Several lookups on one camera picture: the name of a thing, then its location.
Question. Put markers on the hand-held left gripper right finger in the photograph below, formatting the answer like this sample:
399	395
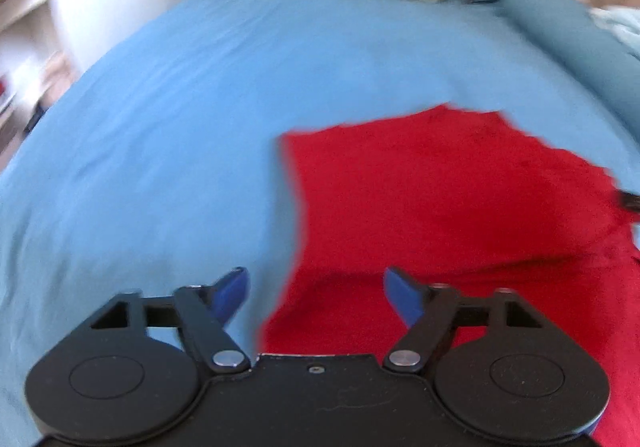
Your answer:
400	294

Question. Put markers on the blue bed sheet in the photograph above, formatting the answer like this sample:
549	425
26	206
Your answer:
175	137

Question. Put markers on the teal blanket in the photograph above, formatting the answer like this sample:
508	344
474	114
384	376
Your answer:
545	22

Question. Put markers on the light blue cloth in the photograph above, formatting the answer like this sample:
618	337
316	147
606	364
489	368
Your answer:
617	24

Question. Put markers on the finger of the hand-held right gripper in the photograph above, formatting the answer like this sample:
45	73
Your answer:
631	202

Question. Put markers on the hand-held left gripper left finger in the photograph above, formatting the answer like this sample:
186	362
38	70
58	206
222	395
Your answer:
231	293

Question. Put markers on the white shelf unit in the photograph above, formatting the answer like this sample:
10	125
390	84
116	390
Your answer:
25	2

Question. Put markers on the red garment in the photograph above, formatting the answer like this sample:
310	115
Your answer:
450	207

